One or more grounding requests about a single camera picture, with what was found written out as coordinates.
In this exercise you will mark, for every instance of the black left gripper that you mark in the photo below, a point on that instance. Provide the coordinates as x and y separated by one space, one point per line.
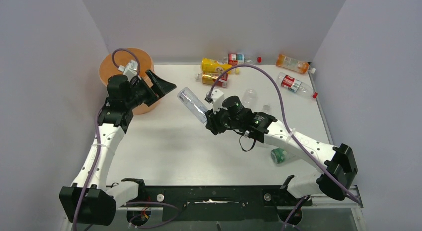
160 87

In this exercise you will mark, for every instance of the green-label upright-lying bottle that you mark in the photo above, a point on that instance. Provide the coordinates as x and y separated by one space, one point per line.
266 108

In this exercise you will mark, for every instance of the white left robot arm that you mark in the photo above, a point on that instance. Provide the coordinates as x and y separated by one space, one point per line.
88 200

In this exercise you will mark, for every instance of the green-label clear bottle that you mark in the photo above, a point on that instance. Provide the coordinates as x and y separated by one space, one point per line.
280 156

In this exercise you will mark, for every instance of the red-label bottle right side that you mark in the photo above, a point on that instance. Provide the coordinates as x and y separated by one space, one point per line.
296 86

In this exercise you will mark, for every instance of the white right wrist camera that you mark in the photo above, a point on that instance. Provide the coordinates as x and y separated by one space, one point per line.
216 97

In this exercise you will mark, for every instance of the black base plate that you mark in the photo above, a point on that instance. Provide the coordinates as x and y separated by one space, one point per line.
268 203

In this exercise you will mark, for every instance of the orange drink bottle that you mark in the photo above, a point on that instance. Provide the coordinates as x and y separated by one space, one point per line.
295 65

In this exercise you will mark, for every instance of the red-yellow label bottle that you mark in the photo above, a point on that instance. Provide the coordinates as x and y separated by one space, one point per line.
210 78

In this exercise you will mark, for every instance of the yellow-label bottle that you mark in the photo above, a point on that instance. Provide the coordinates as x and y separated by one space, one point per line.
213 66

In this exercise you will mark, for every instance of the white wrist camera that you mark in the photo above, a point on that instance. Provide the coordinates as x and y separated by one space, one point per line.
130 70
216 97

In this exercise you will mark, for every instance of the large clear unlabelled bottle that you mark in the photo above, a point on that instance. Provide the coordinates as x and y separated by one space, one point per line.
249 98

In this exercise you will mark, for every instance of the blue tinted clear bottle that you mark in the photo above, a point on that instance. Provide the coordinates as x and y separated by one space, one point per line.
192 102

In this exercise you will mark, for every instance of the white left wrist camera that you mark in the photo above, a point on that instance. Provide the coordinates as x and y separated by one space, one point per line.
130 70

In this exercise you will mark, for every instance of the aluminium frame rail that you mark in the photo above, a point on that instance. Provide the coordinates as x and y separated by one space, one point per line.
327 214

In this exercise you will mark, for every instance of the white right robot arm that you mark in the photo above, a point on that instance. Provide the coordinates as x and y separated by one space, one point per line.
335 166

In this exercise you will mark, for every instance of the orange plastic bin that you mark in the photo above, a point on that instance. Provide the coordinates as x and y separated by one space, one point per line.
108 69

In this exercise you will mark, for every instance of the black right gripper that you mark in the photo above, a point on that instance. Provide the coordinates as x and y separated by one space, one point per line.
213 122

